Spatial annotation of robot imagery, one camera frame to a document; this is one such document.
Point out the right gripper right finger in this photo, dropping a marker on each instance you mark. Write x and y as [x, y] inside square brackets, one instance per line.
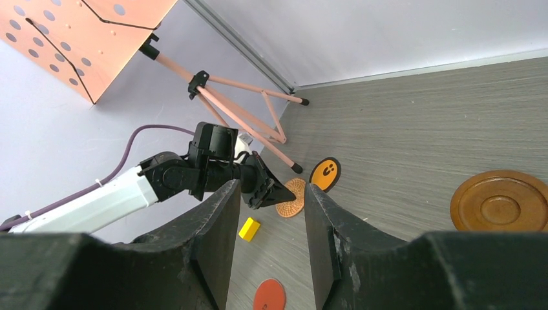
[355, 265]

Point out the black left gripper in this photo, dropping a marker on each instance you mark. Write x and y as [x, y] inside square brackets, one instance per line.
[212, 152]

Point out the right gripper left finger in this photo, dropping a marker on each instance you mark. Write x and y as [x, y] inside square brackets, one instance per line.
[184, 264]

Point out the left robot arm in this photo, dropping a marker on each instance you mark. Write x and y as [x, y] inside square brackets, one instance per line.
[153, 180]

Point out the orange black face coaster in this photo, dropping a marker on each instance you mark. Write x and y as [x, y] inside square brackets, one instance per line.
[326, 174]

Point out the red round flat coaster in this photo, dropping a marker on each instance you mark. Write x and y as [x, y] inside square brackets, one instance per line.
[270, 295]

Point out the brown wooden coaster centre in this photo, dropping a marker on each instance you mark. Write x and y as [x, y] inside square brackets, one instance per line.
[500, 200]

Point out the yellow block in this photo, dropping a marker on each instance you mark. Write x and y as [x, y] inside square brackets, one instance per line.
[249, 229]

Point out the pink music stand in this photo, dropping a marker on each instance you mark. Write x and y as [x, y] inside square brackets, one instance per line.
[86, 44]

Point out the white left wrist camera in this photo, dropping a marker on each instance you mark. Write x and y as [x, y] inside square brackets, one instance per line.
[242, 147]

